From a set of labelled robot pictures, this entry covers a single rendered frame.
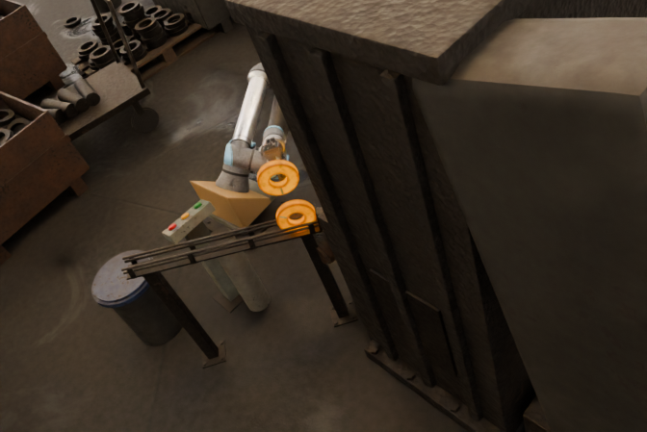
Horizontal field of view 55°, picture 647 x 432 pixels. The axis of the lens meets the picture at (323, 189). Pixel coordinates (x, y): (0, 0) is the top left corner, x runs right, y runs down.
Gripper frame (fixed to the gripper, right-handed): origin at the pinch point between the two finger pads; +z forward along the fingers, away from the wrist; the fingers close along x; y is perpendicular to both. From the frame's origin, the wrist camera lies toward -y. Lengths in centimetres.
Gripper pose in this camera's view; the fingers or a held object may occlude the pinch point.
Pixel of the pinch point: (276, 173)
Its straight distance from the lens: 232.4
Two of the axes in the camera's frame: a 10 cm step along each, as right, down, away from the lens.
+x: 9.5, -3.1, -0.8
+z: 0.7, 4.4, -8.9
